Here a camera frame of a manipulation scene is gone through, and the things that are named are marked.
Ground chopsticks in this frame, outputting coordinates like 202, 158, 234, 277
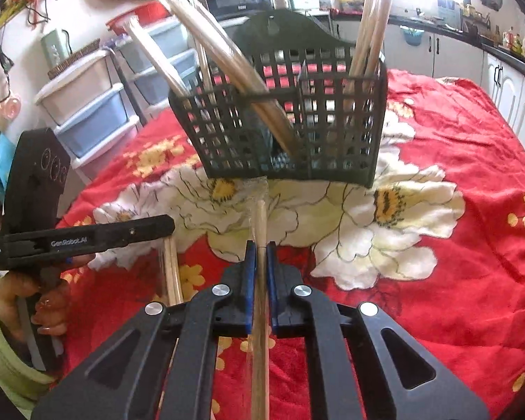
250, 199, 270, 420
123, 16, 188, 98
343, 0, 393, 111
158, 0, 301, 158
163, 236, 184, 306

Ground green sleeve left forearm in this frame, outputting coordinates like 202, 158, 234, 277
0, 278, 56, 419

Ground white lower kitchen cabinets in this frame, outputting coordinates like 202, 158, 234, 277
331, 17, 525, 176

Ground person's left hand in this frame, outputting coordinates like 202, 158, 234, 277
0, 253, 97, 342

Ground beige blue pink drawer tower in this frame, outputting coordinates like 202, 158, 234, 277
35, 49, 140, 183

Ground red floral tablecloth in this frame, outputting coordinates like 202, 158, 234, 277
61, 70, 525, 417

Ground grey plastic drawer tower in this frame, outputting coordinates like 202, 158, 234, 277
114, 14, 198, 105

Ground red plastic basin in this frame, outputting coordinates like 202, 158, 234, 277
106, 0, 169, 35

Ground dark green utensil basket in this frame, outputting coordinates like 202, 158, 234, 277
169, 9, 388, 188

